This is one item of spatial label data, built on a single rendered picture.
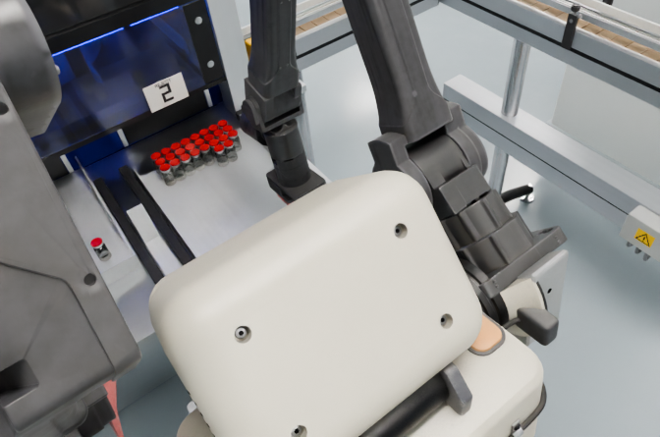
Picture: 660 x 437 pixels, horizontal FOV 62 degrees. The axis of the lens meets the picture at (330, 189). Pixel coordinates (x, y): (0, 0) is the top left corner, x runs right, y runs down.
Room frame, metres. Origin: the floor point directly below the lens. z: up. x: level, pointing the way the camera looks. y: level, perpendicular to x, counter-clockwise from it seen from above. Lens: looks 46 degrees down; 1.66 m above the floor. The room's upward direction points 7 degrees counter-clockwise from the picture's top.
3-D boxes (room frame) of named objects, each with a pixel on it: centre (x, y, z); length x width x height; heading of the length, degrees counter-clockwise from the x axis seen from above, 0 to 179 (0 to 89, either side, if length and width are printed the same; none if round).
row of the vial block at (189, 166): (0.87, 0.26, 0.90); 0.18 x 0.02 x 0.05; 121
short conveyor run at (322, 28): (1.38, -0.06, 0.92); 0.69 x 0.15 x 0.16; 121
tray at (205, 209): (0.78, 0.20, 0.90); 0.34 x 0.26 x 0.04; 31
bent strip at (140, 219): (0.66, 0.33, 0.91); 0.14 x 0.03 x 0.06; 32
